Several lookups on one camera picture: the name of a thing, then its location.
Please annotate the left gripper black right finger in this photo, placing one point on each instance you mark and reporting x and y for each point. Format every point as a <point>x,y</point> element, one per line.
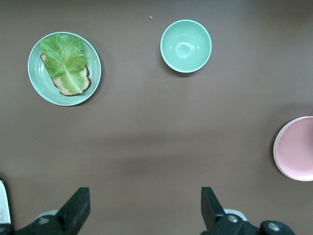
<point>215,218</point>

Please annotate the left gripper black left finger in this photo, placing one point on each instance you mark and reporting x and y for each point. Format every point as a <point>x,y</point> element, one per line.
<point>71,215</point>

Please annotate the pink plate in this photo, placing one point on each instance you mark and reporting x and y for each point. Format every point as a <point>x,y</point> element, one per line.
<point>298,149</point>

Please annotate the white toaster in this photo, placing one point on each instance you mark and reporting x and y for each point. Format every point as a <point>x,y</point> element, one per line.
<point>3,200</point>

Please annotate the brown table cloth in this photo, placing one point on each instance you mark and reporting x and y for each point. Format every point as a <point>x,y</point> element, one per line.
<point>146,137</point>

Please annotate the toast bread slice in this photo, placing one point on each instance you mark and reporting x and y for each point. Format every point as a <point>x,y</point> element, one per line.
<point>85,83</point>

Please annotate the green plate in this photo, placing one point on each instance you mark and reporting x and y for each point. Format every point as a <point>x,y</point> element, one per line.
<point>36,73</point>

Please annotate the green lettuce leaf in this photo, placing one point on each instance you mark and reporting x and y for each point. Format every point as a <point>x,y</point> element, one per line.
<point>63,61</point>

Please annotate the green bowl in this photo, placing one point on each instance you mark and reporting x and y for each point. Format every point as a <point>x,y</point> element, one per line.
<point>185,46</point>

